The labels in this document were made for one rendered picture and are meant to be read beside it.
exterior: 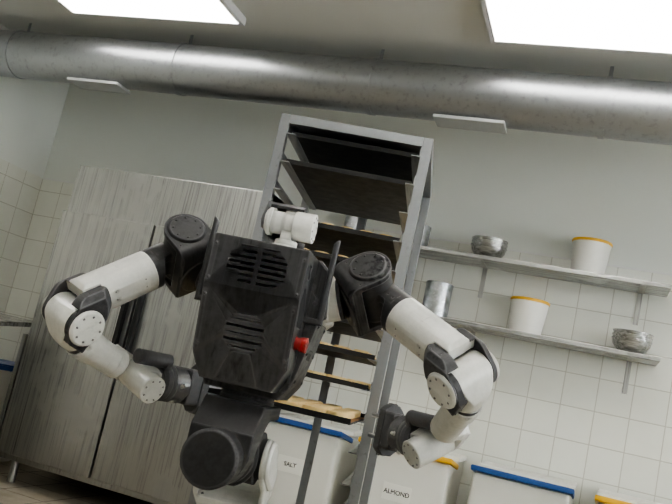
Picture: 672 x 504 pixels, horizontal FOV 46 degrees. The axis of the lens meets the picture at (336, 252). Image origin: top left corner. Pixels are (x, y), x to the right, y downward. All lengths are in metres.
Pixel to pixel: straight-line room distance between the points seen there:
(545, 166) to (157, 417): 2.90
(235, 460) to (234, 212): 3.41
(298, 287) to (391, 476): 3.10
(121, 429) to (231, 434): 3.39
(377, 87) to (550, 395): 2.14
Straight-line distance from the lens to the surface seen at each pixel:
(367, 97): 4.62
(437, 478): 4.52
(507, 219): 5.30
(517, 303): 4.93
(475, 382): 1.56
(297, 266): 1.55
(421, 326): 1.58
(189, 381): 1.94
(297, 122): 2.50
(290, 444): 4.74
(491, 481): 4.48
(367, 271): 1.64
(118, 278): 1.70
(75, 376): 5.13
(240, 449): 1.56
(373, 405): 2.33
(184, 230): 1.74
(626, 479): 5.11
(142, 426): 4.86
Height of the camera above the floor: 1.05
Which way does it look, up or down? 9 degrees up
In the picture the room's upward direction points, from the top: 13 degrees clockwise
